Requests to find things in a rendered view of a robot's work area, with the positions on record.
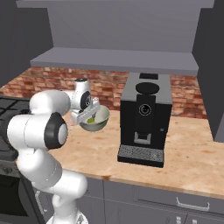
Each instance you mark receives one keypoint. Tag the black coffee machine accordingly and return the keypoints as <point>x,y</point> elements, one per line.
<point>145,122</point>

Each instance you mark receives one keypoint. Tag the grey narrow cupboard panel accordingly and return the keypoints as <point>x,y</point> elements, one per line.
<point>94,201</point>

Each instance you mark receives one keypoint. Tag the green broccoli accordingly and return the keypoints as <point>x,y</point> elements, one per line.
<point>91,120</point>

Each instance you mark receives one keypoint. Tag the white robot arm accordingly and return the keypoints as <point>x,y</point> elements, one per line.
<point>35,131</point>

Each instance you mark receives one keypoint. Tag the black oven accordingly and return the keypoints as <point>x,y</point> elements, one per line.
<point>11,195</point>

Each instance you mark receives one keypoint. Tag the grey cupboard door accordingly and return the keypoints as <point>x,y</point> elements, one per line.
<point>140,215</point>

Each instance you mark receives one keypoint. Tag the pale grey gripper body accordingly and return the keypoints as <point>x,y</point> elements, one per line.
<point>84,113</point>

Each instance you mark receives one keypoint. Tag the grey tall cupboard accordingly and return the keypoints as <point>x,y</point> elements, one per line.
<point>20,38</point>

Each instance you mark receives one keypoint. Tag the grey wall shelf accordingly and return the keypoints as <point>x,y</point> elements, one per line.
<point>116,59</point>

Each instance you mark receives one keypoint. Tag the black hob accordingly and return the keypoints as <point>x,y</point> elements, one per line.
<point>8,110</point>

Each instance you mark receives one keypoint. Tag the silver metal bowl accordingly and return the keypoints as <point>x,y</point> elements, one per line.
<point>100,121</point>

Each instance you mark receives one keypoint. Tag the grey drawer front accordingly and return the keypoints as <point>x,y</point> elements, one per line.
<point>163,198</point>

